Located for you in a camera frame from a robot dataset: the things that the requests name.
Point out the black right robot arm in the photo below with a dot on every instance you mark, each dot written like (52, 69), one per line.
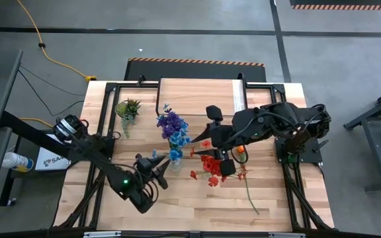
(276, 122)

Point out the ribbed clear glass vase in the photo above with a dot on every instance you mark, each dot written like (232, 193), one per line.
(175, 167)

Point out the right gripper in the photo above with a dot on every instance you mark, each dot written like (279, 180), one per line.
(222, 135)

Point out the purple artificial flower bunch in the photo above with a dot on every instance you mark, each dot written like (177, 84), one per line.
(170, 124)

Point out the dark grey metal stand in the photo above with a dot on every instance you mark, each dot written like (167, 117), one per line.
(377, 152)

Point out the black floor mat striped edge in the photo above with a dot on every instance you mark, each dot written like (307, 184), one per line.
(342, 2)
(194, 71)

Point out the white spray can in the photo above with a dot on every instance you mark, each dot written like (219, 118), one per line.
(16, 161)

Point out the wooden shelf with black legs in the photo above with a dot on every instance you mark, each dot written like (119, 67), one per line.
(197, 96)

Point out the black metal rig frame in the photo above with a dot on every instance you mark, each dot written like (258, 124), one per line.
(278, 88)

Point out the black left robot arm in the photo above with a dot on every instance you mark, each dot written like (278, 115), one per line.
(91, 148)

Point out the red artificial flower bunch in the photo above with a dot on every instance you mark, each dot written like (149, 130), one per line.
(212, 167)

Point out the blue artificial flower bunch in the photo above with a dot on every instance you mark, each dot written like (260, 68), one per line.
(177, 139)

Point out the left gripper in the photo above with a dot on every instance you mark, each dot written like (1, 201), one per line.
(147, 168)

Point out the white cardboard box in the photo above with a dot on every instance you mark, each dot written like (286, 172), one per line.
(50, 162)

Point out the potted green succulent plant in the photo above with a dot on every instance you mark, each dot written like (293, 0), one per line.
(128, 109)

